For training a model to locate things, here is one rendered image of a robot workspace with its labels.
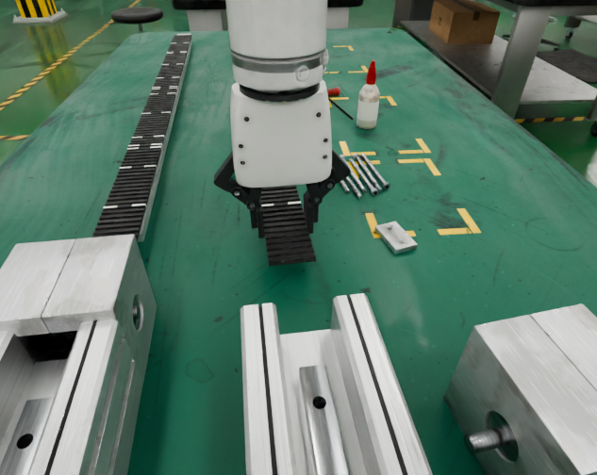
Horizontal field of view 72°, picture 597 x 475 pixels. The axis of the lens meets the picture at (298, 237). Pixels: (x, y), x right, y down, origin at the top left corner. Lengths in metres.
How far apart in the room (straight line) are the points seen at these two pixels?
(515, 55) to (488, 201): 2.08
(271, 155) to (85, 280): 0.20
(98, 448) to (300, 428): 0.13
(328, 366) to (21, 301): 0.23
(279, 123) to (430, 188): 0.31
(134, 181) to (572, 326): 0.51
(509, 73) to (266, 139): 2.37
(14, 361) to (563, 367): 0.37
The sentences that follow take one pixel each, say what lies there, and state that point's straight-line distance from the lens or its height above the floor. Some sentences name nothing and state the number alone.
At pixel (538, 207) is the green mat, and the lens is 0.66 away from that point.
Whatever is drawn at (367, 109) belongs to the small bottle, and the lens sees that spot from 0.78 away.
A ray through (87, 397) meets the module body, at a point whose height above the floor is 0.86.
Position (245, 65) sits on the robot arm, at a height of 1.00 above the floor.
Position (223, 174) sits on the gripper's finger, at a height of 0.89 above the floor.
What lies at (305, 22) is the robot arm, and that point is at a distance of 0.36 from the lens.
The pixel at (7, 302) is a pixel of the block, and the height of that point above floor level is 0.87.
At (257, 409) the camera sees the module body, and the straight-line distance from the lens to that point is 0.27.
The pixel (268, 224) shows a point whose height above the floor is 0.81.
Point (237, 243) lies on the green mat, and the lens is 0.51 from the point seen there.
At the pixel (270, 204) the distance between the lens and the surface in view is 0.51.
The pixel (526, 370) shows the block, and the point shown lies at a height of 0.87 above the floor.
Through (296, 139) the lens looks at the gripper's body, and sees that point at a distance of 0.40.
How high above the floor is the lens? 1.10
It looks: 39 degrees down
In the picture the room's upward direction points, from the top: straight up
